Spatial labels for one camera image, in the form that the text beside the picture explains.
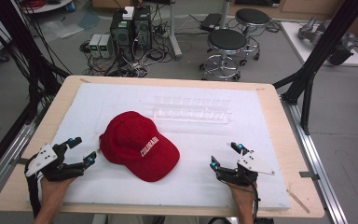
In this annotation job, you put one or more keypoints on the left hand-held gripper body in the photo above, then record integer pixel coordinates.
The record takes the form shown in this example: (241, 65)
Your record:
(45, 157)

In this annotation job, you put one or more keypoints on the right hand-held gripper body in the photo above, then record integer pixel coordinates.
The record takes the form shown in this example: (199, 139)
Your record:
(254, 165)

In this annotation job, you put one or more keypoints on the red baseball cap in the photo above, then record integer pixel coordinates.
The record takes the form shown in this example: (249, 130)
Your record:
(133, 144)

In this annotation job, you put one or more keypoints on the person's right hand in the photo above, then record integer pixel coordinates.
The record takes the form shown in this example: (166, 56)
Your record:
(241, 196)

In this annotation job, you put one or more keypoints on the person's left hand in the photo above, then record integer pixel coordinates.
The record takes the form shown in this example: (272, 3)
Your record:
(56, 191)

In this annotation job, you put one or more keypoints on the white foam mat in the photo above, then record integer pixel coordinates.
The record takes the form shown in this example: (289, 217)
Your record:
(186, 155)

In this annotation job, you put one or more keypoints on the clear acrylic organizer rack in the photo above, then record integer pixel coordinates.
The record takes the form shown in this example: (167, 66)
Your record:
(192, 113)

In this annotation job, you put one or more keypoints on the grey tape strip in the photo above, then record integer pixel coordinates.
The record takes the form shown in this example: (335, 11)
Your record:
(309, 175)

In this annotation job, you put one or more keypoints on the thin wooden stick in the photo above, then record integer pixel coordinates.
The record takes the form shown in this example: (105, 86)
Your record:
(298, 201)

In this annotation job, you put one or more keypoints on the grey power supply unit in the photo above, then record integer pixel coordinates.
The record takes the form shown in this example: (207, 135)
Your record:
(106, 46)
(94, 45)

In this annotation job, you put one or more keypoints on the black round stool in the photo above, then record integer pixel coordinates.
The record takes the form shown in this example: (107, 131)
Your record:
(227, 40)
(252, 16)

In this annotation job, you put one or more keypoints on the clear plastic sheet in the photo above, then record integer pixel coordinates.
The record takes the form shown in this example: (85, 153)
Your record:
(60, 29)

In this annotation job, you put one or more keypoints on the black computer tower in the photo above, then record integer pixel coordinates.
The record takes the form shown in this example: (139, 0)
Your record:
(143, 28)
(121, 34)

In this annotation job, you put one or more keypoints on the white floor board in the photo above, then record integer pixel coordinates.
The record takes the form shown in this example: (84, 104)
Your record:
(295, 40)

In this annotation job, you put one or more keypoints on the black flat case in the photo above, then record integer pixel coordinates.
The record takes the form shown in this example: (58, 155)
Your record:
(210, 21)

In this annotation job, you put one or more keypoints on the grey metal table leg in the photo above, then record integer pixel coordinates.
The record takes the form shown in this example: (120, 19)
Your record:
(174, 34)

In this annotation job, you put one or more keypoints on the round white table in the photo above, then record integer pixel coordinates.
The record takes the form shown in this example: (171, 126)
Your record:
(48, 6)

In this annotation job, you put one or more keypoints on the white box on tower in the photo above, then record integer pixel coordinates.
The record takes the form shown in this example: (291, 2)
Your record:
(128, 13)

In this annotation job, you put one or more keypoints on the aluminium rail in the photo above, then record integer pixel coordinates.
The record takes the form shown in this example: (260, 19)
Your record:
(6, 155)
(318, 168)

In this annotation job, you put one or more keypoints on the black metal frame post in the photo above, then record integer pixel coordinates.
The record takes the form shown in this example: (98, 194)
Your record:
(24, 53)
(320, 53)

